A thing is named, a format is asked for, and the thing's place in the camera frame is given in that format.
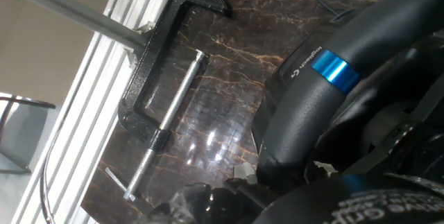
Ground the grey chair with black frame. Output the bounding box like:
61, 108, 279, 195
0, 92, 57, 175

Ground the dark brown marble mat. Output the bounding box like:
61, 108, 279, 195
80, 0, 444, 218

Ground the black C-clamp with steel screw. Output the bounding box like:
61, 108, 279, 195
105, 0, 233, 203

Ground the black racing steering wheel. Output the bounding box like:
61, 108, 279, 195
251, 0, 444, 197

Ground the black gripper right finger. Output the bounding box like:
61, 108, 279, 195
313, 160, 339, 179

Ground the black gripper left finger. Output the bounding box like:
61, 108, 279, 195
138, 162, 278, 224

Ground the thin dark cable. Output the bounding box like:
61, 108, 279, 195
39, 137, 57, 224

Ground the aluminium profile post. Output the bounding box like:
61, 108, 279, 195
0, 0, 148, 50

